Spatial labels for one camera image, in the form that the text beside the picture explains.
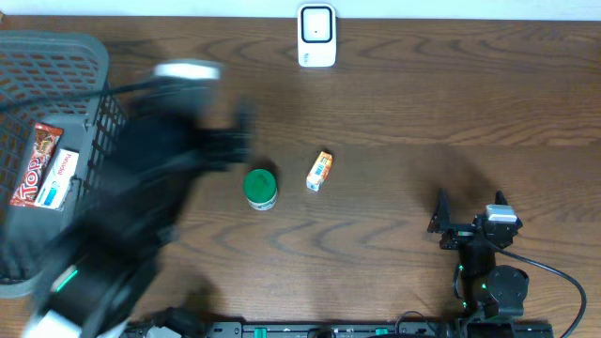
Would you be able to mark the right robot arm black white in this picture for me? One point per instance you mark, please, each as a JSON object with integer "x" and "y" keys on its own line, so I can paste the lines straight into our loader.
{"x": 489, "y": 290}

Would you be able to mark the red Top chocolate bar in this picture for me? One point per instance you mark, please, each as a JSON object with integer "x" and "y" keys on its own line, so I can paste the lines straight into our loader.
{"x": 45, "y": 141}

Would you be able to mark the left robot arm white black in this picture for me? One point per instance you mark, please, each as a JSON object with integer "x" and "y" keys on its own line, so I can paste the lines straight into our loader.
{"x": 97, "y": 269}

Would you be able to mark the small orange carton box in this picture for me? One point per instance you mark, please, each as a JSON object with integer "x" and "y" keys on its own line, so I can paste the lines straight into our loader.
{"x": 319, "y": 171}

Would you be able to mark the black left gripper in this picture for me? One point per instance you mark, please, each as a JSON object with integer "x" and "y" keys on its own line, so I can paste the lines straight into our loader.
{"x": 219, "y": 156}

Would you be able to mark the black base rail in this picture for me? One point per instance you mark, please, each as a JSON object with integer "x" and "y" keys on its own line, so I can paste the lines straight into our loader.
{"x": 267, "y": 330}

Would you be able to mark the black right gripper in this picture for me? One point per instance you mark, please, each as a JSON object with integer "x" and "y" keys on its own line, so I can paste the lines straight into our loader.
{"x": 440, "y": 222}

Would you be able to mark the green lid jar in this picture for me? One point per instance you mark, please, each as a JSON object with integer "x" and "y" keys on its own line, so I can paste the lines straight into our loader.
{"x": 260, "y": 189}

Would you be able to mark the white Panadol box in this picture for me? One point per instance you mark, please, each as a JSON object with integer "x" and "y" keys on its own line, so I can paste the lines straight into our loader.
{"x": 56, "y": 184}

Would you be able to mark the white barcode scanner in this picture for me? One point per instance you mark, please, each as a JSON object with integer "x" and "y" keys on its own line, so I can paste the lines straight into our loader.
{"x": 316, "y": 35}

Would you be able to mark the grey plastic basket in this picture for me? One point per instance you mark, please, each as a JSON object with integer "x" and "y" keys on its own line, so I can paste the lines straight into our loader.
{"x": 40, "y": 74}

